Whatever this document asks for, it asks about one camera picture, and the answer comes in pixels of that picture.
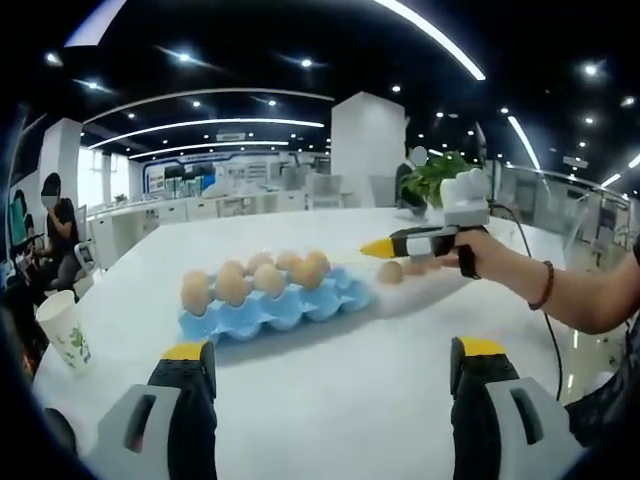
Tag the white foam egg holder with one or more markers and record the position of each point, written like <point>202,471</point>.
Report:
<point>410,295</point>

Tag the white paper cup green print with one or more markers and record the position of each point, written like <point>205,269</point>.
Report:
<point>60,325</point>

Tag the person's right hand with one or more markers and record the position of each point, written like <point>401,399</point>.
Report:
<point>500,265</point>

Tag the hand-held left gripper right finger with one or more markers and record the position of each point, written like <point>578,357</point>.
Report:
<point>470,425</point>

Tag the person's dark patterned clothing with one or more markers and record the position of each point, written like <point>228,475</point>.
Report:
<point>605,410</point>

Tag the blue egg tray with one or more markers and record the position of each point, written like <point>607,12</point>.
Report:
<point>280,315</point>

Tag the white office chair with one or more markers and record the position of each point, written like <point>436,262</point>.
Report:
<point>84,255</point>

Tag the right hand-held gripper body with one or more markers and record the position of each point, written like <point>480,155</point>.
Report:
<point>465,205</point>

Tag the white table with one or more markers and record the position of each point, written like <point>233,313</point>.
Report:
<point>325,390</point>

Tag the white office counter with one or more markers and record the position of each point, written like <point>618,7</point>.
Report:
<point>200,212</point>

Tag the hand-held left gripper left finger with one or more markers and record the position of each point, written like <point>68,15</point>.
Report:
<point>200,430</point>

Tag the long curved ceiling light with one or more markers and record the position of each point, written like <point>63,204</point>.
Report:
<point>465,62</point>

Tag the grey mesh office chair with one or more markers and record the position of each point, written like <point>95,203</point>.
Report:
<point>325,190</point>

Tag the green potted plant white pot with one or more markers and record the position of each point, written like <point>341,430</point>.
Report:
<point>430,175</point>

